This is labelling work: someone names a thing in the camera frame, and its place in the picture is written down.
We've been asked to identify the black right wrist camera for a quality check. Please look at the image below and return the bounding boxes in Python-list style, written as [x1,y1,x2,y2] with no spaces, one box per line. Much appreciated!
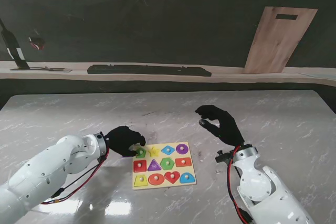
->
[214,149,234,163]

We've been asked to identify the red left arm cable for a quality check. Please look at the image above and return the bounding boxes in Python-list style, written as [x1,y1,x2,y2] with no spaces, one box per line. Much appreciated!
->
[40,146,110,205]

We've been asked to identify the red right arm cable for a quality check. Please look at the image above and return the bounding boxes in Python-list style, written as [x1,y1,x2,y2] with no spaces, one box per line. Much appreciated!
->
[226,145,253,224]

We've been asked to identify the yellow trapezoid puzzle piece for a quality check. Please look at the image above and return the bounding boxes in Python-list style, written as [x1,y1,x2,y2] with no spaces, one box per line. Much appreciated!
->
[133,174,149,187]

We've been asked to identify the black keyboard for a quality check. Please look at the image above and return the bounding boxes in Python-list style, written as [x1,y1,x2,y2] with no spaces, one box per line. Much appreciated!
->
[87,64,212,77]

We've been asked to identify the wooden shape puzzle board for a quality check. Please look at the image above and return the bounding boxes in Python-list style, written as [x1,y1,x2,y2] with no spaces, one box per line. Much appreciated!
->
[132,141,197,191]

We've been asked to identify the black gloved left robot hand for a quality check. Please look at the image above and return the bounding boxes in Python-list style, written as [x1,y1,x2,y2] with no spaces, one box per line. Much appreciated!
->
[103,126,146,158]

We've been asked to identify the green hexagon puzzle piece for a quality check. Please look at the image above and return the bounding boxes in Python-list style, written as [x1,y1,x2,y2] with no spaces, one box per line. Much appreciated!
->
[159,157,175,171]

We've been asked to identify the light wooden shelf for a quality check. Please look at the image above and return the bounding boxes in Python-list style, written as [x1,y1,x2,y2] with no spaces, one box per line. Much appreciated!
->
[0,60,336,87]

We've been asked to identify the blue diamond puzzle piece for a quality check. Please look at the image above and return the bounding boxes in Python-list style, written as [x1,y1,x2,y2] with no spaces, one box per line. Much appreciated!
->
[160,145,176,156]

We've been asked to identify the orange rectangle puzzle piece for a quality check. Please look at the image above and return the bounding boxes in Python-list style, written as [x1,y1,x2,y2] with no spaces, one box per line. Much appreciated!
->
[174,157,192,168]

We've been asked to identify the red heart puzzle piece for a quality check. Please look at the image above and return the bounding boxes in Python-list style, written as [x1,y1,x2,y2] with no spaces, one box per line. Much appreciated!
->
[164,170,181,185]

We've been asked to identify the pale blue flat sheet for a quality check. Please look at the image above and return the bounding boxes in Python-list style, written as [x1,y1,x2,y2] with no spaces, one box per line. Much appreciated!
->
[299,72,336,80]

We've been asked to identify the green pentagon puzzle piece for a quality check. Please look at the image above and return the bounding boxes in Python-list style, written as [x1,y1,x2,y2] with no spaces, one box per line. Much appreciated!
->
[135,147,148,159]

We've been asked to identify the blue semicircle puzzle piece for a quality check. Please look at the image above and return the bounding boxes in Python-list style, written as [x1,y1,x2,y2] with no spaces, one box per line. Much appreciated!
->
[180,172,197,185]

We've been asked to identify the red and black object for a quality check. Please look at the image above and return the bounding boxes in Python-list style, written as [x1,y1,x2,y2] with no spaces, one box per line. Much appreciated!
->
[27,36,46,51]

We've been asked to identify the red square puzzle piece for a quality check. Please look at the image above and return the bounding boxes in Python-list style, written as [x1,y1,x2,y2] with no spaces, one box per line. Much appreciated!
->
[133,159,148,173]

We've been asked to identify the black bottle-shaped stand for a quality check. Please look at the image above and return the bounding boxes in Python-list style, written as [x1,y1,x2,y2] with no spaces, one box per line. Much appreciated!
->
[0,18,30,70]

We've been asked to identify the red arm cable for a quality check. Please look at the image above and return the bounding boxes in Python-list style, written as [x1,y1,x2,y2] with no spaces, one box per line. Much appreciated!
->
[226,145,253,224]
[40,146,110,205]

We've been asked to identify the flat thin tray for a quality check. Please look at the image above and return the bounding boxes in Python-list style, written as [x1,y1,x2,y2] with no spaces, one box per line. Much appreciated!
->
[10,66,72,73]

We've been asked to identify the purple circle puzzle piece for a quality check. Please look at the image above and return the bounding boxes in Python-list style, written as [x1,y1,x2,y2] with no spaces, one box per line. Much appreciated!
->
[175,143,188,155]

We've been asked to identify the wooden cutting board with slot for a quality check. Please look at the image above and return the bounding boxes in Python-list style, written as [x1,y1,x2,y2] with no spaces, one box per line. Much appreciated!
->
[241,6,318,74]

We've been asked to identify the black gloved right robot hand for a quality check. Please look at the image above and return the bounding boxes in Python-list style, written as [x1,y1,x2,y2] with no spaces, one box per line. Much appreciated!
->
[194,104,245,146]

